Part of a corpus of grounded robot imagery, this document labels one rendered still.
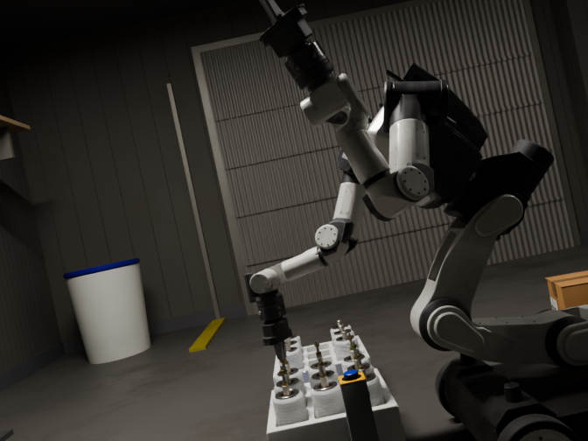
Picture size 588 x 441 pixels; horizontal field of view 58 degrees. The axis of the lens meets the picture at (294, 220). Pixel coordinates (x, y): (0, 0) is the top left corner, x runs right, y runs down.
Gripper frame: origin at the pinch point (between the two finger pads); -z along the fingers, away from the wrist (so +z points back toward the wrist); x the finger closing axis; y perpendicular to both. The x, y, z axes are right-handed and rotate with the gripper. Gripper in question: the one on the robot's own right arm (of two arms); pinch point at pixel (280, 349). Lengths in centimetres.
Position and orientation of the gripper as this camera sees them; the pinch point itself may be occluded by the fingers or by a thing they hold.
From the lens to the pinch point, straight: 178.3
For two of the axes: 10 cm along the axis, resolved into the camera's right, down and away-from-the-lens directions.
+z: -2.1, -9.8, 0.0
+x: 5.3, -1.1, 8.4
